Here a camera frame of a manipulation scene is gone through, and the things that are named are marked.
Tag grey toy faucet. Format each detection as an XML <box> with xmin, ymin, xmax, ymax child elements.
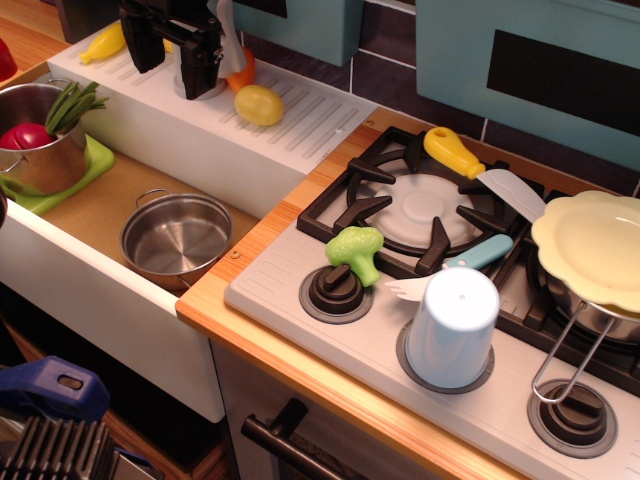
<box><xmin>171</xmin><ymin>0</ymin><xmax>247</xmax><ymax>101</ymax></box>

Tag white toy sink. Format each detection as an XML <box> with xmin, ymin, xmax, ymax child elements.
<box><xmin>1</xmin><ymin>42</ymin><xmax>374</xmax><ymax>423</ymax></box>

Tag teal cabinet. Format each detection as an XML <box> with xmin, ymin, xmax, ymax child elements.
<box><xmin>416</xmin><ymin>1</ymin><xmax>639</xmax><ymax>169</ymax></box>
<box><xmin>234</xmin><ymin>0</ymin><xmax>364</xmax><ymax>66</ymax></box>

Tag orange toy carrot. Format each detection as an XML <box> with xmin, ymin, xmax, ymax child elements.
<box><xmin>227</xmin><ymin>47</ymin><xmax>256</xmax><ymax>93</ymax></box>

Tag red object at left edge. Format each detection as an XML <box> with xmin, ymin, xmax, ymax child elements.
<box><xmin>0</xmin><ymin>39</ymin><xmax>18</xmax><ymax>81</ymax></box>

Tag green toy broccoli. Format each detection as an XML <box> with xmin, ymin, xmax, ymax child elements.
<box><xmin>325</xmin><ymin>226</ymin><xmax>384</xmax><ymax>287</ymax></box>

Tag pale yellow plate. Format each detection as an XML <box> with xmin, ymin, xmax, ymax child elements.
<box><xmin>531</xmin><ymin>191</ymin><xmax>639</xmax><ymax>313</ymax></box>

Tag small steel pan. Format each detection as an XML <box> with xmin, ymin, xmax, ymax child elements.
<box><xmin>120</xmin><ymin>188</ymin><xmax>234</xmax><ymax>292</ymax></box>

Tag light blue plastic cup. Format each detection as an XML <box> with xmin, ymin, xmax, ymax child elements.
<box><xmin>405</xmin><ymin>267</ymin><xmax>500</xmax><ymax>389</ymax></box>

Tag left black stove knob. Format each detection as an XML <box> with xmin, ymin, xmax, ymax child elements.
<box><xmin>299</xmin><ymin>264</ymin><xmax>373</xmax><ymax>325</ymax></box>

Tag yellow handled toy knife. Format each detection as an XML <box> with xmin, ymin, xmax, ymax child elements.
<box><xmin>423</xmin><ymin>127</ymin><xmax>546</xmax><ymax>224</ymax></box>

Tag black stove grate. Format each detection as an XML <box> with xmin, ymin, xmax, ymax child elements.
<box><xmin>297</xmin><ymin>127</ymin><xmax>639</xmax><ymax>394</ymax></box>

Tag black ribbed heat sink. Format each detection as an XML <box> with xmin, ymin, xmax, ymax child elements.
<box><xmin>1</xmin><ymin>417</ymin><xmax>118</xmax><ymax>480</ymax></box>

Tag green cutting board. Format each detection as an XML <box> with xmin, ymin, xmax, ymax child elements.
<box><xmin>0</xmin><ymin>133</ymin><xmax>116</xmax><ymax>215</ymax></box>

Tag yellow toy squash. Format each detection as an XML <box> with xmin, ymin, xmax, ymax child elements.
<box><xmin>79</xmin><ymin>22</ymin><xmax>126</xmax><ymax>64</ymax></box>

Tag tall steel pot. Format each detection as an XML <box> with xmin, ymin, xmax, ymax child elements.
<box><xmin>1</xmin><ymin>83</ymin><xmax>89</xmax><ymax>196</ymax></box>

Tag blue handled toy fork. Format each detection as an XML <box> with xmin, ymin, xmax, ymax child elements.
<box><xmin>385</xmin><ymin>234</ymin><xmax>514</xmax><ymax>302</ymax></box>

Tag steel saucepan with wire handle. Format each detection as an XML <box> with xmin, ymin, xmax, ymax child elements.
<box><xmin>531</xmin><ymin>267</ymin><xmax>639</xmax><ymax>405</ymax></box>

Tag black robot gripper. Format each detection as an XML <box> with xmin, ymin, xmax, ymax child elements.
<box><xmin>119</xmin><ymin>0</ymin><xmax>222</xmax><ymax>100</ymax></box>

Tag red toy vegetable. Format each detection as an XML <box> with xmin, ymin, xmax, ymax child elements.
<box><xmin>1</xmin><ymin>122</ymin><xmax>56</xmax><ymax>150</ymax></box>

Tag green toy beans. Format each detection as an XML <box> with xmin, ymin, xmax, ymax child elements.
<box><xmin>44</xmin><ymin>82</ymin><xmax>109</xmax><ymax>136</ymax></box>

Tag teal cabinet left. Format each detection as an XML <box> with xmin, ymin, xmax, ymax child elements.
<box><xmin>234</xmin><ymin>0</ymin><xmax>364</xmax><ymax>66</ymax></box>

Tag black stove knob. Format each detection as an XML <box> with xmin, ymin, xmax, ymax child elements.
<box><xmin>527</xmin><ymin>383</ymin><xmax>618</xmax><ymax>459</ymax></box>
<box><xmin>299</xmin><ymin>264</ymin><xmax>373</xmax><ymax>325</ymax></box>

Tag teal cabinet right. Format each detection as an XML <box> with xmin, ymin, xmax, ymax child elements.
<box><xmin>416</xmin><ymin>1</ymin><xmax>639</xmax><ymax>169</ymax></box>

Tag blue clamp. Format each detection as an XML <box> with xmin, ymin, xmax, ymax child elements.
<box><xmin>1</xmin><ymin>356</ymin><xmax>111</xmax><ymax>422</ymax></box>

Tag grey toy stove top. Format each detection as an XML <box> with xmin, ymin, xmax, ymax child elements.
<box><xmin>223</xmin><ymin>144</ymin><xmax>640</xmax><ymax>480</ymax></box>

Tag right black stove knob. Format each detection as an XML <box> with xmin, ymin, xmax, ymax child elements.
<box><xmin>527</xmin><ymin>383</ymin><xmax>618</xmax><ymax>459</ymax></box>

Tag black oven door handle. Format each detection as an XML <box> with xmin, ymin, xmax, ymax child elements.
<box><xmin>241</xmin><ymin>398</ymin><xmax>345</xmax><ymax>480</ymax></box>

